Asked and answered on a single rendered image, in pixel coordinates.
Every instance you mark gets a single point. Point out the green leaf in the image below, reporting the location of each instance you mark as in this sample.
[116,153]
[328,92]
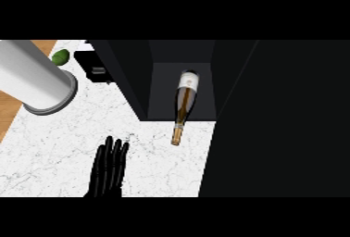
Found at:
[61,57]

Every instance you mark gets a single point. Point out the dark grey cabinet door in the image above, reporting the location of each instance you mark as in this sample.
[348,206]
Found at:
[283,123]

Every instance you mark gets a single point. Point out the dark grey open cabinet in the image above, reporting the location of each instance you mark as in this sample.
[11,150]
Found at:
[165,89]

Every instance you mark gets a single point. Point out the black appliance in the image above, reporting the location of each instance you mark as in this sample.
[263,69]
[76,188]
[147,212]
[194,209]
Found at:
[94,69]

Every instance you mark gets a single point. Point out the white cylinder with grey rim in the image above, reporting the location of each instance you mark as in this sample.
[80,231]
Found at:
[35,80]

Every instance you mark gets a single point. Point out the wine bottle with white label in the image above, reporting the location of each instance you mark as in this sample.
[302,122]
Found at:
[185,102]

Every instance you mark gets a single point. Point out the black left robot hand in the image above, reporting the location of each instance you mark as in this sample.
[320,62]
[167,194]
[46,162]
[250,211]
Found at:
[108,172]

